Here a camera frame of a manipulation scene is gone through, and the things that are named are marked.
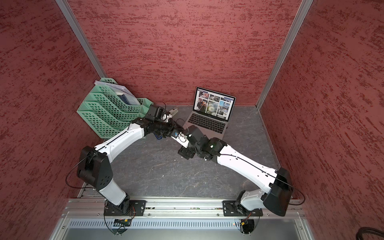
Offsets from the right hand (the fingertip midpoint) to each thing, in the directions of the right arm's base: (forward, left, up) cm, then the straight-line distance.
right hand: (185, 145), depth 76 cm
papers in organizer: (+38, +43, +6) cm, 57 cm away
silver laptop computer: (+36, -17, -16) cm, 43 cm away
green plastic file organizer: (+25, +51, -1) cm, 57 cm away
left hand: (+8, +2, 0) cm, 9 cm away
